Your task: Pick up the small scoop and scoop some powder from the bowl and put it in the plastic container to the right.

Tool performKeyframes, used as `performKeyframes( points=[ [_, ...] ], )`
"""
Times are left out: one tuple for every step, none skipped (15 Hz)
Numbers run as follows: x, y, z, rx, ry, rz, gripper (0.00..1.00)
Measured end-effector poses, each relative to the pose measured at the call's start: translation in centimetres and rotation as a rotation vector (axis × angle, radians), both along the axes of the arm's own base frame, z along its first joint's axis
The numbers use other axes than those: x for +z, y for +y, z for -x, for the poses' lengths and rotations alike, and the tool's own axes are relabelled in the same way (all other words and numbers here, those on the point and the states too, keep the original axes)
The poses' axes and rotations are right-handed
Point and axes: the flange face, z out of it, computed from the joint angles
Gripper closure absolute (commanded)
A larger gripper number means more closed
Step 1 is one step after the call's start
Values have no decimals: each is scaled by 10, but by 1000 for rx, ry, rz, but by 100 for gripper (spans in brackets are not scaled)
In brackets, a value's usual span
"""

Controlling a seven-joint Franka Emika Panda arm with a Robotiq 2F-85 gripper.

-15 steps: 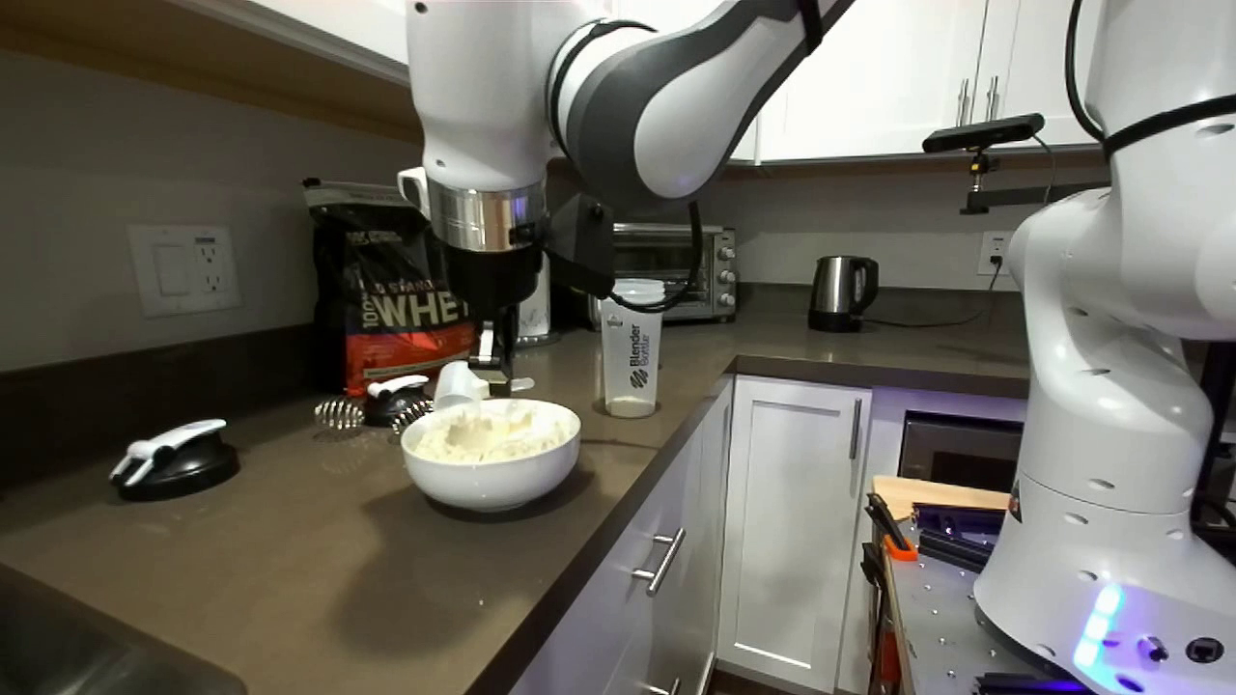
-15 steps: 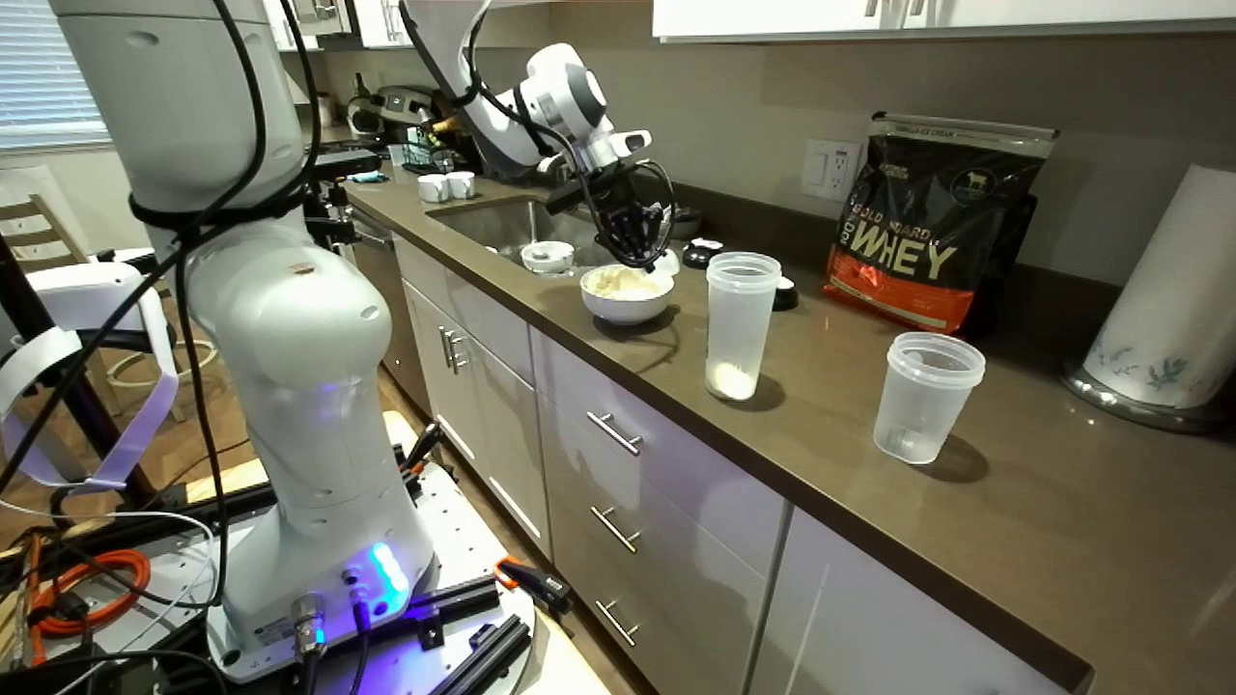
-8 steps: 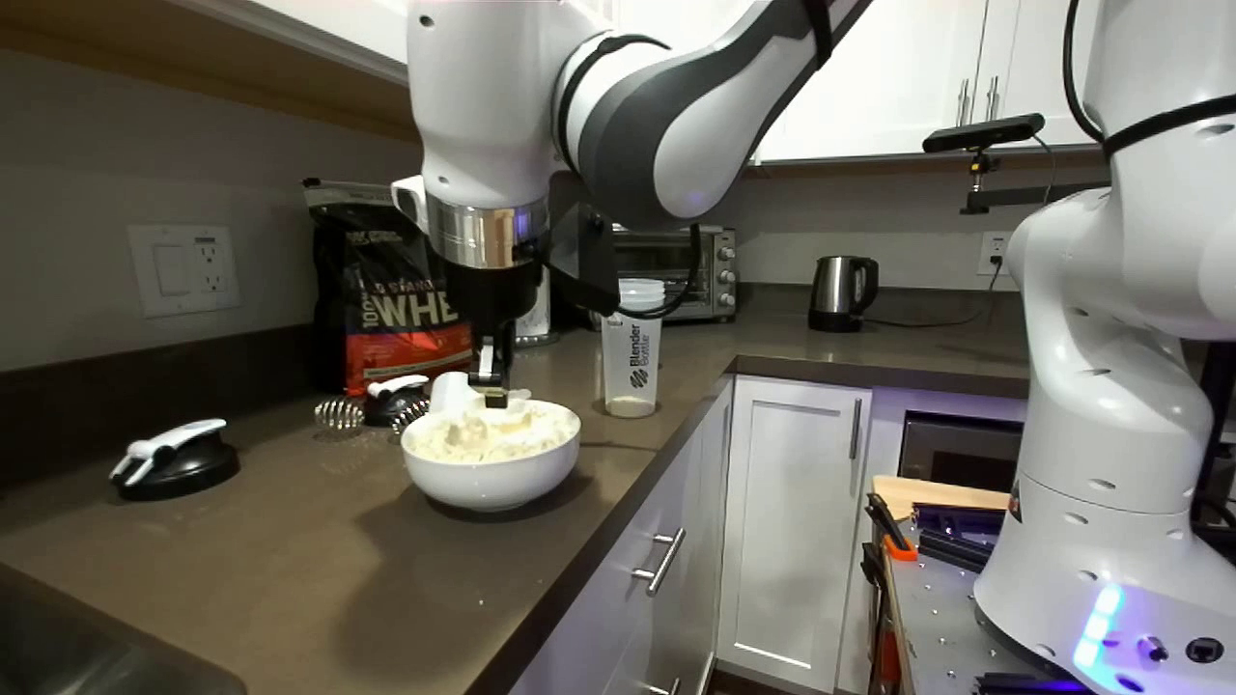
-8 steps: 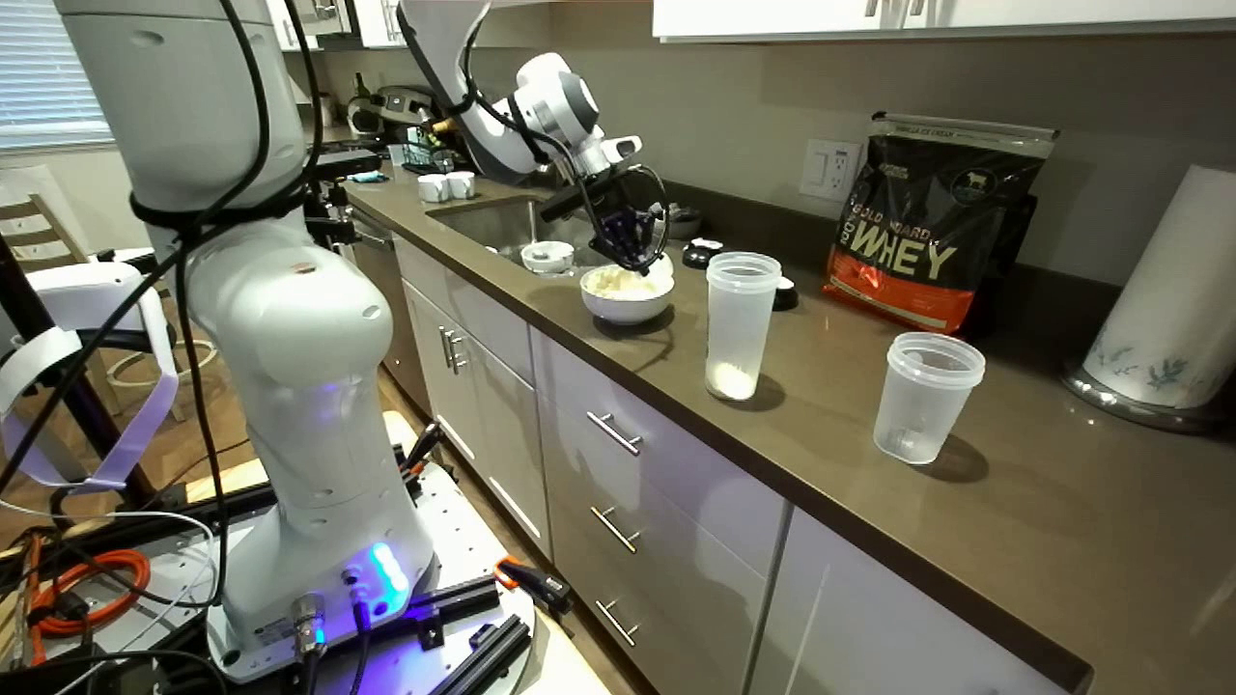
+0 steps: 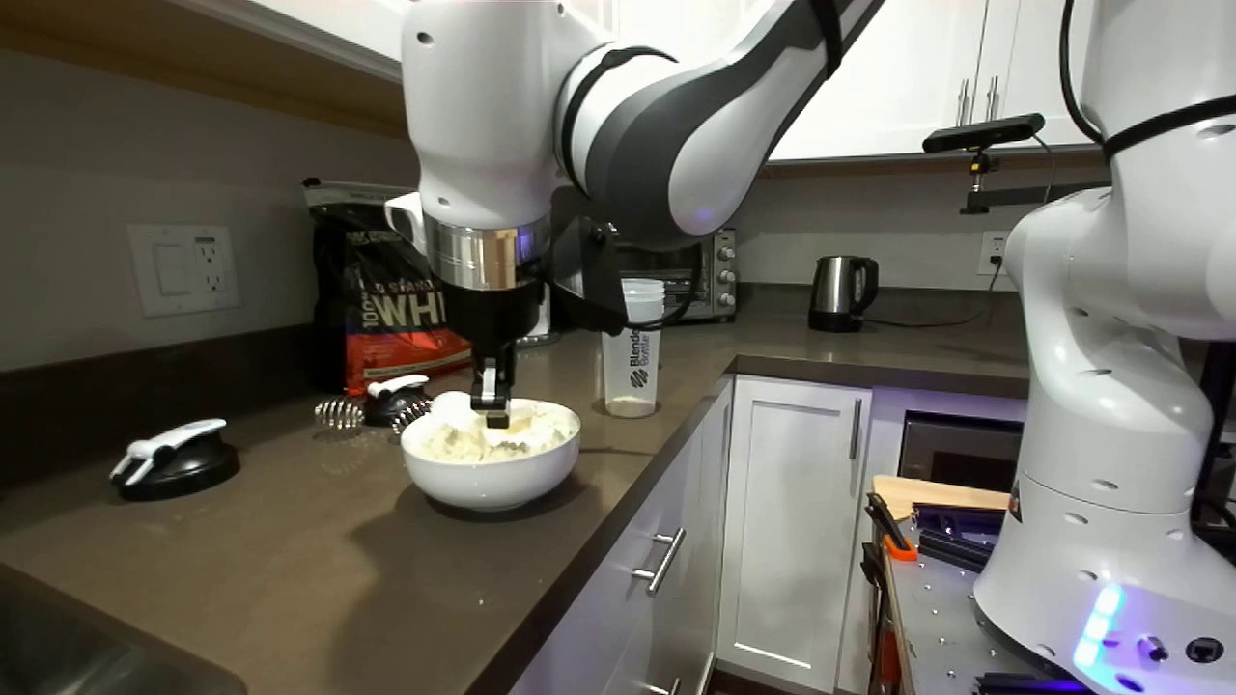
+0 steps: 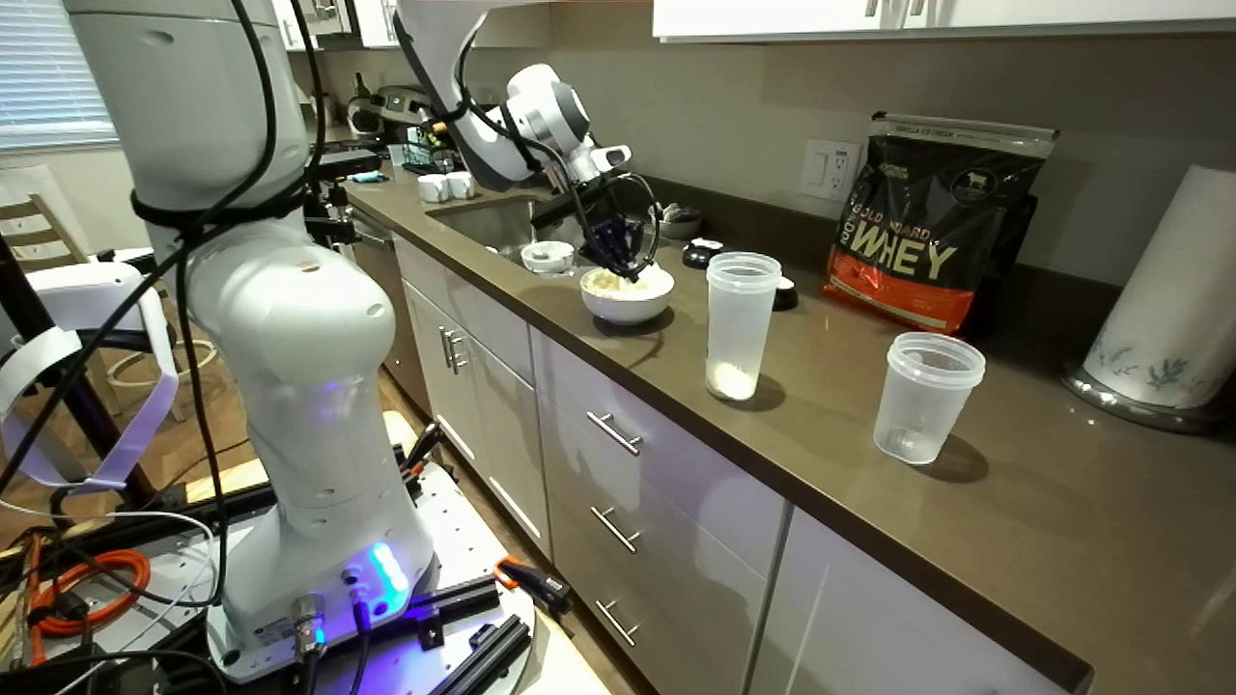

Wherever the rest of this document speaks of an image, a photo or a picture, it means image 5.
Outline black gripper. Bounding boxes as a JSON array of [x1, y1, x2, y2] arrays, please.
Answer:
[[439, 283, 546, 434]]

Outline small clear plastic scoop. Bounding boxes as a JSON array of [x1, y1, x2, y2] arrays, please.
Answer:
[[430, 386, 492, 446]]

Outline pale protein powder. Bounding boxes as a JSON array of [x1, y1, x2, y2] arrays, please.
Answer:
[[419, 398, 580, 469]]

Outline white ceramic bowl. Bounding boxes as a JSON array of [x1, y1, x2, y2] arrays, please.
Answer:
[[398, 398, 589, 519]]

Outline black and white scoop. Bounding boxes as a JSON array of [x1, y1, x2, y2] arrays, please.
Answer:
[[106, 412, 245, 506]]

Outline small black white-capped lid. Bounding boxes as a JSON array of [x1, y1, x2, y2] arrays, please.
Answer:
[[361, 371, 439, 434]]

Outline black red whey bag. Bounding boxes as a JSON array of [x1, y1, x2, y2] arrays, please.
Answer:
[[300, 174, 481, 403]]

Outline clear shaker bottle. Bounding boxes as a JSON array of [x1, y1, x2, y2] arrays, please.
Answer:
[[595, 278, 667, 420]]

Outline silver toaster oven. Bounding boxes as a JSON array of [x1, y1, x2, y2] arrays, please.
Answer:
[[663, 229, 742, 330]]

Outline white lower counter cabinets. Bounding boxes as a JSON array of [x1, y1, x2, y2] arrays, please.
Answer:
[[508, 379, 736, 695]]

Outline white corner cabinet door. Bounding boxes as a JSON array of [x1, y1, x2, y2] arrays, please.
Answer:
[[716, 373, 880, 695]]

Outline steel electric kettle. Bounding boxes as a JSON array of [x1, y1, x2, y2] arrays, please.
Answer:
[[802, 250, 884, 336]]

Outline wooden board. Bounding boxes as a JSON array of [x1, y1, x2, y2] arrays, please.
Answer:
[[869, 470, 1016, 521]]

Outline black built-in appliance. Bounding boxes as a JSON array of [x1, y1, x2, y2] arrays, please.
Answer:
[[895, 407, 1033, 498]]

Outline stainless steel sink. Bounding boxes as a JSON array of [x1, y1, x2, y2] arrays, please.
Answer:
[[0, 560, 248, 695]]

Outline white perforated robot table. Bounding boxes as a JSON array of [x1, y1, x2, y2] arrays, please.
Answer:
[[884, 552, 1236, 695]]

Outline wire whisk ball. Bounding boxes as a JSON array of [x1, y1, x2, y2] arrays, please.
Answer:
[[308, 395, 372, 435]]

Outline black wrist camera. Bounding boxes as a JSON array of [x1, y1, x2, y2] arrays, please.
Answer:
[[550, 213, 626, 299]]

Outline white wall outlet plate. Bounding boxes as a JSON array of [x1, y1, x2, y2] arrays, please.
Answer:
[[129, 224, 245, 321]]

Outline orange-handled black clamp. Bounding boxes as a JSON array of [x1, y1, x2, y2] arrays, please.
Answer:
[[860, 488, 926, 568], [869, 613, 907, 695]]

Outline small white wall socket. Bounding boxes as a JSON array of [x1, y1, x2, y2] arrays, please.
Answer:
[[979, 229, 1020, 283]]

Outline white upper wall cabinets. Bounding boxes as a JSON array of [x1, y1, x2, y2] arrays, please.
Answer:
[[257, 0, 1124, 170]]

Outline black stereo camera bar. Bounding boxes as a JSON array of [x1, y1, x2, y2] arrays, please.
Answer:
[[918, 107, 1051, 160]]

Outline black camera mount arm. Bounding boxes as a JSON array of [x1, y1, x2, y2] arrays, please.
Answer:
[[954, 142, 1078, 222]]

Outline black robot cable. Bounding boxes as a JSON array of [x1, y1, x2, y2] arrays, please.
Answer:
[[546, 0, 1236, 339]]

